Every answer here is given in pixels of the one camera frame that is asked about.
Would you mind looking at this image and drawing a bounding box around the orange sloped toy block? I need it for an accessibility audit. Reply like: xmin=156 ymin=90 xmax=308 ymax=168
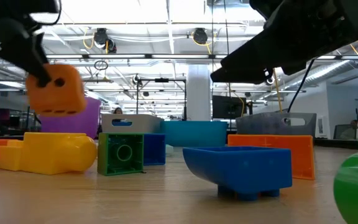
xmin=227 ymin=133 xmax=316 ymax=181

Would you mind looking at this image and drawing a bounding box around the black cable ring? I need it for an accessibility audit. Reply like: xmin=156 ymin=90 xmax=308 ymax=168
xmin=93 ymin=59 xmax=109 ymax=71

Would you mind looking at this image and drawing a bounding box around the light grey plastic bin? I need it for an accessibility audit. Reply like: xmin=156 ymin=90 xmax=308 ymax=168
xmin=100 ymin=113 xmax=164 ymax=135

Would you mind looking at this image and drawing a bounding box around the white pillar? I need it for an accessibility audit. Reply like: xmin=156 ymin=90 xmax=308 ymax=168
xmin=186 ymin=63 xmax=213 ymax=121

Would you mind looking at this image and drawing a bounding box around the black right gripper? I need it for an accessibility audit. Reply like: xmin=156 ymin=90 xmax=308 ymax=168
xmin=210 ymin=0 xmax=358 ymax=84

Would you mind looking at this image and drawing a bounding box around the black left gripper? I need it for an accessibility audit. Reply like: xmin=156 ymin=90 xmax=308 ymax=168
xmin=0 ymin=17 xmax=53 ymax=88

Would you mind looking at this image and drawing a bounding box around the black hanging arm cable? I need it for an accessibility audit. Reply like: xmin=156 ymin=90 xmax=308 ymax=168
xmin=286 ymin=58 xmax=316 ymax=114

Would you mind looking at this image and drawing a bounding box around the small green square brick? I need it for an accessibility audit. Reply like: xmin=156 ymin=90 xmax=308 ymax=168
xmin=97 ymin=132 xmax=145 ymax=177

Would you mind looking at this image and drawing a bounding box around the dark blue square brick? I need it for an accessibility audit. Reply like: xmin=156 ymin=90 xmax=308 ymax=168
xmin=182 ymin=145 xmax=293 ymax=202

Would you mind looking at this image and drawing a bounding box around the black ceiling cable reel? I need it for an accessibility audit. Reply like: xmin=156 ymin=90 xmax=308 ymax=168
xmin=92 ymin=27 xmax=117 ymax=54
xmin=192 ymin=27 xmax=209 ymax=45

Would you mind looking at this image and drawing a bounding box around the yellow power cable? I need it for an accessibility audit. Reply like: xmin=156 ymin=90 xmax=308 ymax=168
xmin=272 ymin=68 xmax=284 ymax=113

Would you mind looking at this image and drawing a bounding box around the brown-grey plastic bin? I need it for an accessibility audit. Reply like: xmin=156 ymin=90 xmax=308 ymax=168
xmin=235 ymin=111 xmax=318 ymax=137

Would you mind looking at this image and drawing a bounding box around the yellow rounded toy block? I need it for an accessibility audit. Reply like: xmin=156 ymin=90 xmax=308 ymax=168
xmin=20 ymin=131 xmax=98 ymax=175

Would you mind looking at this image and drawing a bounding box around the orange foam die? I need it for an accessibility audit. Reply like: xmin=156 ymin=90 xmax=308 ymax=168
xmin=25 ymin=63 xmax=88 ymax=118

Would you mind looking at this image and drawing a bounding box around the grey office chair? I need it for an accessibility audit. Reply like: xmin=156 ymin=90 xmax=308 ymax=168
xmin=333 ymin=123 xmax=354 ymax=140

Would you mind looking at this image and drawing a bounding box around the blue sloped toy block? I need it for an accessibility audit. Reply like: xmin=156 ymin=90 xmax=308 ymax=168
xmin=142 ymin=133 xmax=167 ymax=167

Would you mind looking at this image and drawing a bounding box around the purple pumpkin-face bucket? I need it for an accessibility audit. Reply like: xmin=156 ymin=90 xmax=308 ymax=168
xmin=39 ymin=96 xmax=102 ymax=139

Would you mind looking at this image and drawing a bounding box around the teal plastic bin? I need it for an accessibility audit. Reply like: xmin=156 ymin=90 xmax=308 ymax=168
xmin=160 ymin=120 xmax=229 ymax=147

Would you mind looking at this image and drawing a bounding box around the green chunky two-stud block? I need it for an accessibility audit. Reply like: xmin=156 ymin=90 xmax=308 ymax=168
xmin=333 ymin=130 xmax=358 ymax=224

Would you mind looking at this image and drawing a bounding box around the black monitor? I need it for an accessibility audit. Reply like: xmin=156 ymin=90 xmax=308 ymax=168
xmin=211 ymin=95 xmax=247 ymax=119

